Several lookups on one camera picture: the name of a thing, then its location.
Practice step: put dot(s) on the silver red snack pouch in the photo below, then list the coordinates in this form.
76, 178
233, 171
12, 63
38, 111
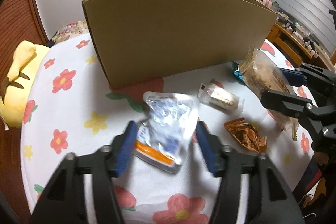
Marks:
164, 136

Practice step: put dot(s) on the copper foil snack packet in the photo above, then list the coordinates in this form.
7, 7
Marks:
246, 135

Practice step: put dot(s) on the small white candy packet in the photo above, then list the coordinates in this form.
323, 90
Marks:
214, 95

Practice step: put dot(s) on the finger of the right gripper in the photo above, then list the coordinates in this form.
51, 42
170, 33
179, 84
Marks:
301, 76
288, 104

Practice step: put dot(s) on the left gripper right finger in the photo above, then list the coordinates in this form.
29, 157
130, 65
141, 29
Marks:
269, 199

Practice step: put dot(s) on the floral bed sheet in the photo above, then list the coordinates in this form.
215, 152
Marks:
70, 31

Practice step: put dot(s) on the white fruit-print cloth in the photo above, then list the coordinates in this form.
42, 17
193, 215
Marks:
72, 109

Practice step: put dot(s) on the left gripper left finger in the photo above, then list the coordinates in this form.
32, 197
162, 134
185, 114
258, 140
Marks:
63, 198

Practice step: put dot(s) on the wooden sideboard cabinet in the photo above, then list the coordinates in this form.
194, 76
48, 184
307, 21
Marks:
292, 48

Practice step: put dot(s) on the clear brown biscuit packet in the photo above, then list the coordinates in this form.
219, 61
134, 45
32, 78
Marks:
260, 73

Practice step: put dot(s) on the yellow plush toy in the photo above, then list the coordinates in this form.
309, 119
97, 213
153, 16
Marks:
16, 86

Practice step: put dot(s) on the pink thermos bottle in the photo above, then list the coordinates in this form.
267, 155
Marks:
267, 3

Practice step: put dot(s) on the teal candy wrapper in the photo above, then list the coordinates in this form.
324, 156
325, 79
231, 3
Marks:
236, 72

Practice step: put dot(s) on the brown cardboard box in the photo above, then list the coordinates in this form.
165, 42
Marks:
141, 40

